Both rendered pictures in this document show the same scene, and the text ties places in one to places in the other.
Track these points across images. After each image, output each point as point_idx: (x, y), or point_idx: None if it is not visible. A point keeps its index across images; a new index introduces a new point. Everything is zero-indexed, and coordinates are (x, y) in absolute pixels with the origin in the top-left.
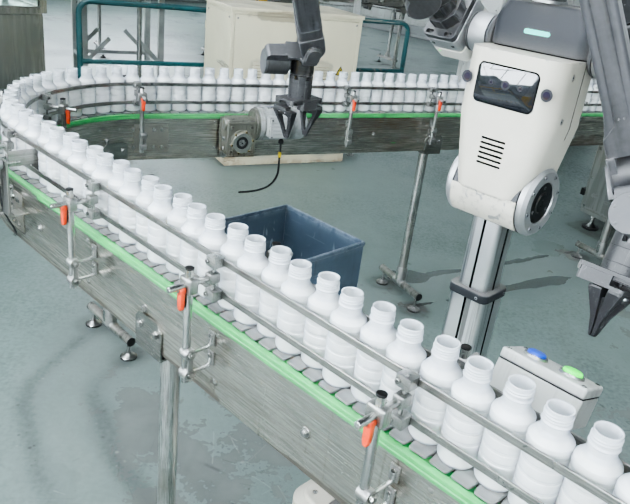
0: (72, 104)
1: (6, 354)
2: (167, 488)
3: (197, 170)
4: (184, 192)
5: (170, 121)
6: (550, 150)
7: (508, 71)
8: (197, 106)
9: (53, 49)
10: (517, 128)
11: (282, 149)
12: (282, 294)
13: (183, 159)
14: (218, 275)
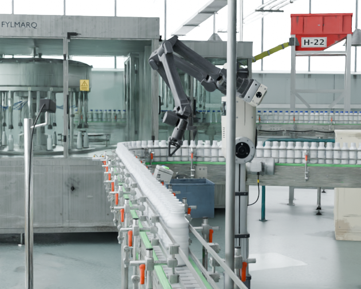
0: (161, 155)
1: (130, 280)
2: (123, 269)
3: (313, 240)
4: (290, 247)
5: (208, 165)
6: (236, 128)
7: (223, 102)
8: (222, 159)
9: None
10: (225, 121)
11: (269, 182)
12: (122, 161)
13: (310, 235)
14: (119, 165)
